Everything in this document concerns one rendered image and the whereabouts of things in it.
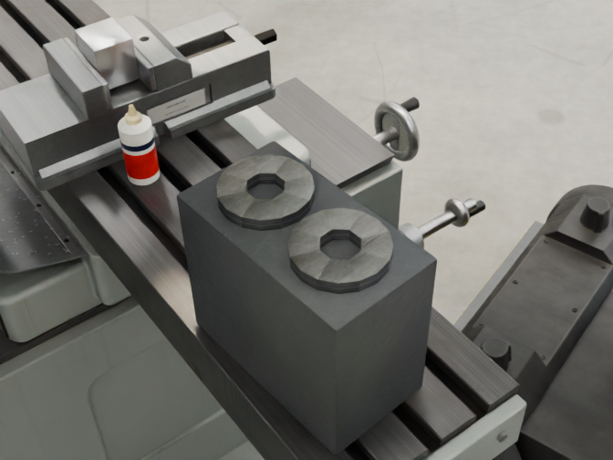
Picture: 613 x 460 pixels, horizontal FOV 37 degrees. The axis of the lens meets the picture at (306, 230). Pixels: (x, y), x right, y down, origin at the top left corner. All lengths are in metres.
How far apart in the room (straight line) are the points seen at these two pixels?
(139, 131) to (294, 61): 1.88
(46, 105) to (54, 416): 0.46
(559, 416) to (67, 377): 0.69
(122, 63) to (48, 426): 0.54
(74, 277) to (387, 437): 0.52
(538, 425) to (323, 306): 0.64
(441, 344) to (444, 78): 1.99
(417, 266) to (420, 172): 1.76
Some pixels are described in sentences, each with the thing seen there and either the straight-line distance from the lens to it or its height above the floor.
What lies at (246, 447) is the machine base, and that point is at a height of 0.20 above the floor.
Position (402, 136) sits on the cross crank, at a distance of 1.69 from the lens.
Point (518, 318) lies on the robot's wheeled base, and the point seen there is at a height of 0.59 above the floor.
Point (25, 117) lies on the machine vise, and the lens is 1.19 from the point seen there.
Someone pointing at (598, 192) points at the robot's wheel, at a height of 0.59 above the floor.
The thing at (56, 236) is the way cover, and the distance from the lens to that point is 1.22.
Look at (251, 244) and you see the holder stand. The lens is 0.80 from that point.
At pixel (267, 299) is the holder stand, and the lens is 0.81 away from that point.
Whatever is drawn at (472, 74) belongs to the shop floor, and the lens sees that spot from 2.93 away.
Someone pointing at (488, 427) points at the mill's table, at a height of 0.89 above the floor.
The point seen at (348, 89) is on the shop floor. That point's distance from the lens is 2.83.
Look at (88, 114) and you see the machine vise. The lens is 1.16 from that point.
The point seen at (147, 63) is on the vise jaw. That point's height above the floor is 1.01.
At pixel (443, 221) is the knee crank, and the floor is 0.49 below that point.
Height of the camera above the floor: 1.66
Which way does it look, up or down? 45 degrees down
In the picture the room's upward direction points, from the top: 1 degrees counter-clockwise
